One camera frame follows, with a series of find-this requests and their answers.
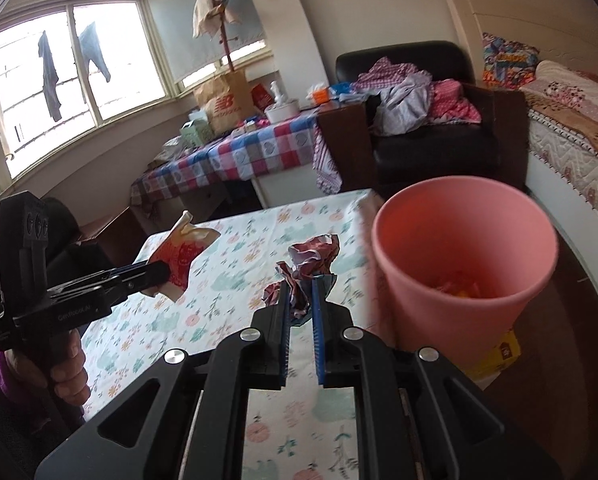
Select grey roller blind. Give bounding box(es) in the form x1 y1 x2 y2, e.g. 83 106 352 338
146 0 269 86

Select colourful patterned pillow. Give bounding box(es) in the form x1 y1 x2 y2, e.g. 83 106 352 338
480 32 540 91

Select brown paper bag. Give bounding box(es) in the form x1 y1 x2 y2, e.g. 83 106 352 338
194 71 256 136

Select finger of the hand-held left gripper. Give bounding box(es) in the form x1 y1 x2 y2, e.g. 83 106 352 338
101 261 172 281
54 274 172 311

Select red coat stand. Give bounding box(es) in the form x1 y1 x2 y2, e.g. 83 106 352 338
218 2 240 76

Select lavender grey cloth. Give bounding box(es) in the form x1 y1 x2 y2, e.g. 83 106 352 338
374 72 432 136

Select black leather armchair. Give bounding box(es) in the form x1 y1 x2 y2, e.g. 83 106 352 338
319 40 530 196

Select purple patterned cloth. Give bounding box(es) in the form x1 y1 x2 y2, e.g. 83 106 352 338
311 127 342 197

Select checked tablecloth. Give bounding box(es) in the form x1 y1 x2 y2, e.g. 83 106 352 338
130 110 325 206

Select bed with patterned blanket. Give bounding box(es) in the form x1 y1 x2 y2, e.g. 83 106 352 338
519 60 598 161

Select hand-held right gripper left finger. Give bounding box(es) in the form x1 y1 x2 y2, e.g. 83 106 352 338
34 280 292 480

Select grey crumpled plastic bag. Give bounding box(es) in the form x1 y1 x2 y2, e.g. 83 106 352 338
161 137 190 161

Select red paper bag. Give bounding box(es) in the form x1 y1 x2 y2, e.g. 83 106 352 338
250 84 275 111

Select red wrapper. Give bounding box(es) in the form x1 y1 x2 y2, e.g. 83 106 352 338
263 234 341 328

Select beige cloth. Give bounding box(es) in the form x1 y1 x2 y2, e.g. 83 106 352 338
192 0 242 40

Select person's left hand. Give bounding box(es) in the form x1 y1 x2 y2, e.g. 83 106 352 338
4 344 90 405

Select orange tissue box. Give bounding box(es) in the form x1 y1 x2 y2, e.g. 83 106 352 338
305 82 331 106

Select purple plaid shirt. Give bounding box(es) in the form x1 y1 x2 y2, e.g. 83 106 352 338
354 57 432 93

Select white basin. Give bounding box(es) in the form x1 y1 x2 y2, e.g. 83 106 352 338
265 97 301 123

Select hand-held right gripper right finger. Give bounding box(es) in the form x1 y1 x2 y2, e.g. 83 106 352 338
311 275 562 480

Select cream headboard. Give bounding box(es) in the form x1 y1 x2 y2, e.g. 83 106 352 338
446 0 598 86

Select blue jeans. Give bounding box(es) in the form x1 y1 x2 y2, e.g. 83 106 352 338
79 21 112 83

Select red snack packet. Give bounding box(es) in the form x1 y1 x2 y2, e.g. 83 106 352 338
146 210 222 306

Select grey trousers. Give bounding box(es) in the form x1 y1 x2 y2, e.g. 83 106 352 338
38 30 62 122

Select pink patterned cloth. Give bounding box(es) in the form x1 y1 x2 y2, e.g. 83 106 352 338
429 79 482 126

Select bay window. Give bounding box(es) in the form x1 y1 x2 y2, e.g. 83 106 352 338
0 0 275 211

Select yellow cardboard box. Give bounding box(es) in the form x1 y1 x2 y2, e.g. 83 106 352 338
466 330 522 381

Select dark grey cloth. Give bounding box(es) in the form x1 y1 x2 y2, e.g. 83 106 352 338
0 390 84 480

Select white quilted mattress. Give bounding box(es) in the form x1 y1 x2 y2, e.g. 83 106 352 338
524 110 598 241

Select pink plastic bucket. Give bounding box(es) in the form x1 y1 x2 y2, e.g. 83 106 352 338
371 175 559 367

